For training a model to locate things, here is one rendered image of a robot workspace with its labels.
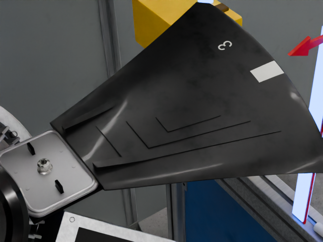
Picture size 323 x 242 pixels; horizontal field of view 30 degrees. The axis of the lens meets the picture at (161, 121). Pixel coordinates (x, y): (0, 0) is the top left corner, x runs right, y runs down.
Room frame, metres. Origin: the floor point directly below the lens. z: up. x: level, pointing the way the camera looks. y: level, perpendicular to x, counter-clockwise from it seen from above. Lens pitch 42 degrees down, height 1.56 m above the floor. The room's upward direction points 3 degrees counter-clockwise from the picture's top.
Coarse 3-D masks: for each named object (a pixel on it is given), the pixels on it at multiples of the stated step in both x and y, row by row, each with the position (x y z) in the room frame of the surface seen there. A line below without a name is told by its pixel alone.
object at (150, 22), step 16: (144, 0) 0.83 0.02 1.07; (160, 0) 0.82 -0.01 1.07; (176, 0) 0.82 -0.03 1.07; (192, 0) 0.82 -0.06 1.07; (144, 16) 0.81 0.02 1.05; (160, 16) 0.78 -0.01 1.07; (176, 16) 0.78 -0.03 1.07; (240, 16) 0.77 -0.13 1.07; (144, 32) 0.82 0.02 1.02; (160, 32) 0.78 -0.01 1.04
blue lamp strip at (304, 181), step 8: (320, 48) 0.55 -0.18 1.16; (320, 56) 0.55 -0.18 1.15; (320, 64) 0.55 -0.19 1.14; (320, 72) 0.55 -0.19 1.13; (320, 80) 0.55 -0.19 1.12; (312, 88) 0.56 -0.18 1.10; (320, 88) 0.55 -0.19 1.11; (312, 96) 0.55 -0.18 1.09; (320, 96) 0.54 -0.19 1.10; (312, 104) 0.55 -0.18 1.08; (320, 104) 0.54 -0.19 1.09; (312, 112) 0.55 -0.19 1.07; (320, 112) 0.54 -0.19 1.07; (320, 120) 0.54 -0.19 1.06; (320, 128) 0.54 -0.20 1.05; (304, 176) 0.55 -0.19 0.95; (304, 184) 0.54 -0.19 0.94; (296, 192) 0.55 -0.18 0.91; (304, 192) 0.54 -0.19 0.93; (296, 200) 0.55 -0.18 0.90; (304, 200) 0.54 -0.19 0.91; (296, 208) 0.55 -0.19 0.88; (304, 208) 0.54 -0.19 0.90; (296, 216) 0.55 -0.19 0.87
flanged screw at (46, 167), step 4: (40, 160) 0.37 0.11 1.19; (44, 160) 0.37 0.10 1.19; (48, 160) 0.37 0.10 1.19; (40, 164) 0.36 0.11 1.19; (44, 164) 0.36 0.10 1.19; (48, 164) 0.36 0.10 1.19; (40, 168) 0.36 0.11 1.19; (44, 168) 0.36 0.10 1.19; (48, 168) 0.36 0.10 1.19; (52, 168) 0.37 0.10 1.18; (40, 172) 0.36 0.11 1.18; (44, 172) 0.36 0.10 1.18; (48, 172) 0.36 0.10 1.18
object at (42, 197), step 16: (16, 144) 0.40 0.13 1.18; (32, 144) 0.40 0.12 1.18; (48, 144) 0.40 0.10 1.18; (64, 144) 0.40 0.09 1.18; (0, 160) 0.38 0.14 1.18; (16, 160) 0.38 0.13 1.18; (32, 160) 0.38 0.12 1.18; (64, 160) 0.38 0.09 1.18; (80, 160) 0.37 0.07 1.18; (16, 176) 0.36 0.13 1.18; (32, 176) 0.36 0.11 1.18; (48, 176) 0.36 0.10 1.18; (64, 176) 0.36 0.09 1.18; (80, 176) 0.35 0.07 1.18; (32, 192) 0.34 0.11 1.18; (48, 192) 0.34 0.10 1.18; (64, 192) 0.34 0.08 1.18; (80, 192) 0.34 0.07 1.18; (32, 208) 0.32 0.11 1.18; (48, 208) 0.32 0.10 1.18
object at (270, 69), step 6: (264, 66) 0.49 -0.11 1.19; (270, 66) 0.49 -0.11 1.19; (276, 66) 0.49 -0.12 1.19; (252, 72) 0.48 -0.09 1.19; (258, 72) 0.48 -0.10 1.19; (264, 72) 0.48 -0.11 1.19; (270, 72) 0.48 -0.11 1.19; (276, 72) 0.48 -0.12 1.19; (282, 72) 0.48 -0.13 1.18; (258, 78) 0.47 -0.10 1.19; (264, 78) 0.47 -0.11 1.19
